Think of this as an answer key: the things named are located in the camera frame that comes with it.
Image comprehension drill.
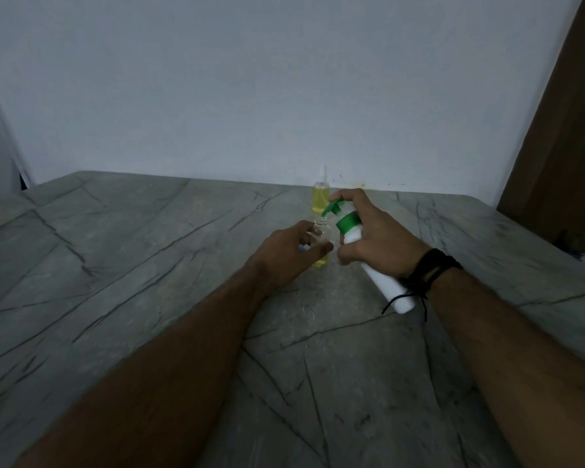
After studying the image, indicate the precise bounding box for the person's right hand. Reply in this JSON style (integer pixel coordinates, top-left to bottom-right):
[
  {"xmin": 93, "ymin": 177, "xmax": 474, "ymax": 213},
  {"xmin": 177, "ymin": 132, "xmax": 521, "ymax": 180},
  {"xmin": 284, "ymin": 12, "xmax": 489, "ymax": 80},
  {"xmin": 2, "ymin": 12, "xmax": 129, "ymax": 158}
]
[{"xmin": 329, "ymin": 188, "xmax": 432, "ymax": 280}]

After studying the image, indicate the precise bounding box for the person's left hand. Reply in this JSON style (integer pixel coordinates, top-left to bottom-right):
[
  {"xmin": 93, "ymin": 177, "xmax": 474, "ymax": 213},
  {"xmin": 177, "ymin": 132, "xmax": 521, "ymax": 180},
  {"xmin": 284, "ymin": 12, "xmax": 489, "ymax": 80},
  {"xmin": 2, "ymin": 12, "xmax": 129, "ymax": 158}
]
[{"xmin": 247, "ymin": 220, "xmax": 334, "ymax": 289}]

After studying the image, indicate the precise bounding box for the small clear bottle yellow liquid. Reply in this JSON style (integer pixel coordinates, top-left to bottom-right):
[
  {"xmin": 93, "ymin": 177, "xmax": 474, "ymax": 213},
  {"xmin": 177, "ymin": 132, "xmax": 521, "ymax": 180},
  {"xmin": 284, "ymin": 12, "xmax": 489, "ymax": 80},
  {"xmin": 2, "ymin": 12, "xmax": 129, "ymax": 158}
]
[{"xmin": 309, "ymin": 215, "xmax": 332, "ymax": 268}]

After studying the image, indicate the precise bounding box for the brown wooden door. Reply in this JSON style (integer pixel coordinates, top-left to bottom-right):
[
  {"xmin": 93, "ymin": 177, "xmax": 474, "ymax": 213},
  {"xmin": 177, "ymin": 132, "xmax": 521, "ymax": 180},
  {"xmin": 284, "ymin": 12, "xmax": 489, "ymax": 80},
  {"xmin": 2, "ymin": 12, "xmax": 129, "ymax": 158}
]
[{"xmin": 496, "ymin": 0, "xmax": 585, "ymax": 256}]

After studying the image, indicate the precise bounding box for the clear spray bottle yellow liquid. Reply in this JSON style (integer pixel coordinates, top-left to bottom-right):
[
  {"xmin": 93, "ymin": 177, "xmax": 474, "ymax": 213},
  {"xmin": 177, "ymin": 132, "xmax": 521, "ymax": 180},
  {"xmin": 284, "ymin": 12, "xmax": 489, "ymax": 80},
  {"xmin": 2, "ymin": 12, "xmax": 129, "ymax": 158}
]
[{"xmin": 312, "ymin": 165, "xmax": 331, "ymax": 215}]

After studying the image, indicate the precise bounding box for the person's right forearm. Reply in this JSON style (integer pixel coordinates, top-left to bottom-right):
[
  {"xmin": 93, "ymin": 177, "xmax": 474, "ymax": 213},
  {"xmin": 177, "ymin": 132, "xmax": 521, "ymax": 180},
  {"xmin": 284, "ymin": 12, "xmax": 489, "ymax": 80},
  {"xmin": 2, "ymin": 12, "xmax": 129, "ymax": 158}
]
[{"xmin": 426, "ymin": 268, "xmax": 585, "ymax": 468}]

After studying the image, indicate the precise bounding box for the person's left forearm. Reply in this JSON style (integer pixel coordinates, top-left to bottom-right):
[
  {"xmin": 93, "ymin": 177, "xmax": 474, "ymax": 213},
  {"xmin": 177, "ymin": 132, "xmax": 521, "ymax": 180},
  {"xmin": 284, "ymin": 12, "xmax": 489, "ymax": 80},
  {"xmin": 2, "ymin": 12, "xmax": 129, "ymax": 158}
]
[{"xmin": 11, "ymin": 264, "xmax": 274, "ymax": 468}]

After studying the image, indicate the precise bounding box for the white pump bottle green top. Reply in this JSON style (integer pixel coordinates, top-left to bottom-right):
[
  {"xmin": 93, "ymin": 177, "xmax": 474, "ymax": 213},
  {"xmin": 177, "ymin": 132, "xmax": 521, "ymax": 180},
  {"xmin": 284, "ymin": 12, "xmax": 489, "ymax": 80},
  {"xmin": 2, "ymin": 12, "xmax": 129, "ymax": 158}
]
[{"xmin": 321, "ymin": 199, "xmax": 417, "ymax": 315}]

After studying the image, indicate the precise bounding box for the black cord wristband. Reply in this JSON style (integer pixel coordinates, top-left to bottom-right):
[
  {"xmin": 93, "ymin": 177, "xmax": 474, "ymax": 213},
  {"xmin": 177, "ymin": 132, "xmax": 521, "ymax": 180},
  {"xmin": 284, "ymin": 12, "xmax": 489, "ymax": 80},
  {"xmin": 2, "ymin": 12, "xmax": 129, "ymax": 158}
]
[{"xmin": 381, "ymin": 248, "xmax": 464, "ymax": 322}]

